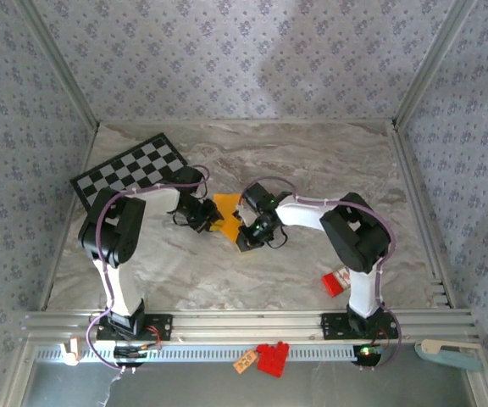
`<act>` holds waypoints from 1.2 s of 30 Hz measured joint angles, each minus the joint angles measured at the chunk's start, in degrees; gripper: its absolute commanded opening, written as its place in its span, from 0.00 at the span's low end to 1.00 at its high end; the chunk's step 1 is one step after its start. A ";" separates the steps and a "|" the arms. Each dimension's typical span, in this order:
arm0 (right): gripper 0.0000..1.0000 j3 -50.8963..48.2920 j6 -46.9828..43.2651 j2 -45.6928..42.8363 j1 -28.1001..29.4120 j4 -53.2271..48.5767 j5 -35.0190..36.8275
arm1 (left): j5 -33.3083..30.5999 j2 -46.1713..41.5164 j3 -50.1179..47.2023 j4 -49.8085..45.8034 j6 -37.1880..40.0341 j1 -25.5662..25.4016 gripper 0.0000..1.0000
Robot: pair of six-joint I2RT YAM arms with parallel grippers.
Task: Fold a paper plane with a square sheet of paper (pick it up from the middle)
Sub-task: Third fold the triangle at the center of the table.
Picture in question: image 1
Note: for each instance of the orange paper sheet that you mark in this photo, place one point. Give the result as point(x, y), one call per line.
point(229, 224)

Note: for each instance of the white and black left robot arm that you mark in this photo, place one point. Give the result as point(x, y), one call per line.
point(112, 229)

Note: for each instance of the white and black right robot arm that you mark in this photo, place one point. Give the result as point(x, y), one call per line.
point(354, 233)

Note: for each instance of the red and white small box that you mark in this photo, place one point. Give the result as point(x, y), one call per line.
point(333, 285)

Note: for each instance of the black and grey checkerboard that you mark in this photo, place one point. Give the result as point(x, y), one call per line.
point(100, 178)

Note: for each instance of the red toy brick block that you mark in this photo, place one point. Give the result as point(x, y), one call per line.
point(271, 358)

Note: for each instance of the orange paper tag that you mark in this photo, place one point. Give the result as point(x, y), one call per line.
point(244, 361)

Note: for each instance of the beige plastic hook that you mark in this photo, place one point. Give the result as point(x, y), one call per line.
point(72, 352)

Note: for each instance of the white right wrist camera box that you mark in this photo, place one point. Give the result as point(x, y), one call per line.
point(244, 215)

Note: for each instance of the long aluminium base rail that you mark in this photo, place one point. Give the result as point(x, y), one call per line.
point(248, 324)

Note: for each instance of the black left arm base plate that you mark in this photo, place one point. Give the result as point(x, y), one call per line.
point(163, 326)

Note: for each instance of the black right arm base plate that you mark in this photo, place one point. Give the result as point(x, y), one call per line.
point(333, 326)

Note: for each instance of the aluminium side rail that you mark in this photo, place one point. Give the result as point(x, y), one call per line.
point(421, 212)

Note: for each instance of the aluminium frame post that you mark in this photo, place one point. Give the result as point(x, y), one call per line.
point(432, 63)

